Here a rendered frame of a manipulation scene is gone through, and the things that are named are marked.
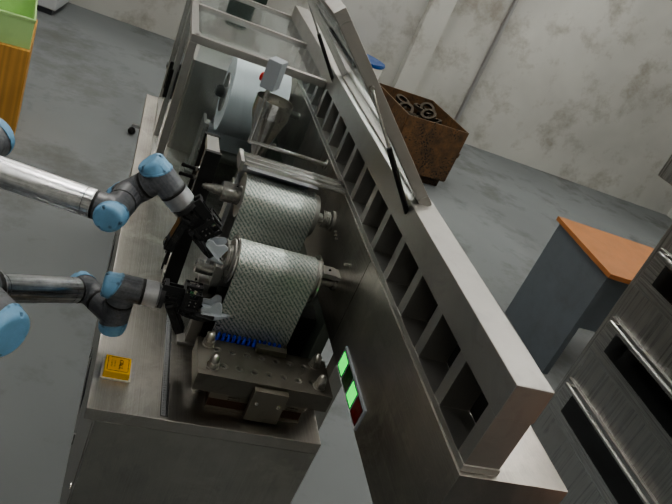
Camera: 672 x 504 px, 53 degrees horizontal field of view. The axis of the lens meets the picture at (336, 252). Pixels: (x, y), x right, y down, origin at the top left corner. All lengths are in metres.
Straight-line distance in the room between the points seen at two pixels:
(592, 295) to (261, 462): 3.23
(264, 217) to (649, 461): 2.10
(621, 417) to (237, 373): 2.13
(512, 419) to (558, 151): 9.64
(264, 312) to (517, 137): 8.65
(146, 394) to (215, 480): 0.34
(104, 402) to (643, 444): 2.40
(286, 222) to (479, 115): 8.07
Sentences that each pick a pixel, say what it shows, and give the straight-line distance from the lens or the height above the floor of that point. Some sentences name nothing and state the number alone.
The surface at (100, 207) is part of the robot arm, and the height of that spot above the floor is 1.40.
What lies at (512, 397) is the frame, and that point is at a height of 1.63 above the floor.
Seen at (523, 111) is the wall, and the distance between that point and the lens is 10.30.
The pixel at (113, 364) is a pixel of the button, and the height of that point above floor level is 0.92.
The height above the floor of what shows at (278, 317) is 1.13.
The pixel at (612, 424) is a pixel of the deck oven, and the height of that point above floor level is 0.65.
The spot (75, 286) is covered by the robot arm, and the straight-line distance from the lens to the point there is 2.01.
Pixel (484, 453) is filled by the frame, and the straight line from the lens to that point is 1.31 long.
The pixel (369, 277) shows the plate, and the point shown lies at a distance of 1.84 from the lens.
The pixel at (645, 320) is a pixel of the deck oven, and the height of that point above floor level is 1.13.
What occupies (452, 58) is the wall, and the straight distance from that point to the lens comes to 9.67.
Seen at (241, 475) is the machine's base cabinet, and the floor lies 0.73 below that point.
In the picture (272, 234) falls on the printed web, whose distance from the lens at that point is 2.15.
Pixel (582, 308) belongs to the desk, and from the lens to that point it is 4.90.
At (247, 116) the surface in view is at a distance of 2.83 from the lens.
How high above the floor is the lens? 2.22
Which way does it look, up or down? 25 degrees down
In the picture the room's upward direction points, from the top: 25 degrees clockwise
